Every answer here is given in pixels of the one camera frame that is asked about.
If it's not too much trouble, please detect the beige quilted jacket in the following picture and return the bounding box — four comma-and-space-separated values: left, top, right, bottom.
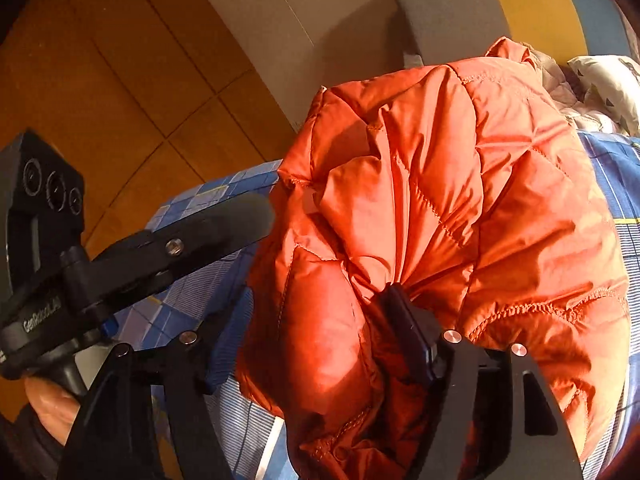
523, 42, 624, 133

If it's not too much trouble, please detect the white printed pillow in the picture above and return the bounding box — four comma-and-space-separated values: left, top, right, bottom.
568, 54, 639, 136

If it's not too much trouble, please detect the grey yellow blue headboard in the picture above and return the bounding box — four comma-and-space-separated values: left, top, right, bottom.
396, 0, 638, 65

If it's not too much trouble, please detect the orange quilted down jacket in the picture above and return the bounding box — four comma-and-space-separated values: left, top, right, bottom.
238, 38, 630, 479

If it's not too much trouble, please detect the person's left hand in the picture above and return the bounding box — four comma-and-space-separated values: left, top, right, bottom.
25, 377, 80, 445

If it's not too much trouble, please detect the blue plaid bed sheet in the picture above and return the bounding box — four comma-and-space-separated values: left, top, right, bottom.
116, 131, 639, 479

